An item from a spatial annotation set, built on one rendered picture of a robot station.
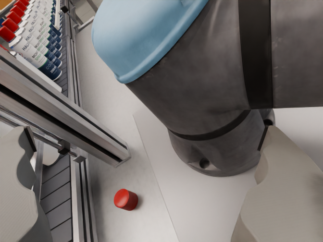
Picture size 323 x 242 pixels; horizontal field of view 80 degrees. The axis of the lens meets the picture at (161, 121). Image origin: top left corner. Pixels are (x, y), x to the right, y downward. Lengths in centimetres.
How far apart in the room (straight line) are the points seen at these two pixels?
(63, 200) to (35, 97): 23
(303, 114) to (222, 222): 17
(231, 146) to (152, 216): 21
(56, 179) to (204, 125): 39
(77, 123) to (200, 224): 24
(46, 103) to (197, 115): 22
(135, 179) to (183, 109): 28
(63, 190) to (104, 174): 8
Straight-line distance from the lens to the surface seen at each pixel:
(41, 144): 46
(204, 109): 16
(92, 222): 45
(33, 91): 31
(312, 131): 30
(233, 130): 22
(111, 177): 46
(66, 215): 44
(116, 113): 55
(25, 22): 92
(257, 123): 24
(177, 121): 18
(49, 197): 50
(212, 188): 29
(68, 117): 34
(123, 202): 38
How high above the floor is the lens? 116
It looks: 48 degrees down
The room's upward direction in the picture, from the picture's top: 40 degrees counter-clockwise
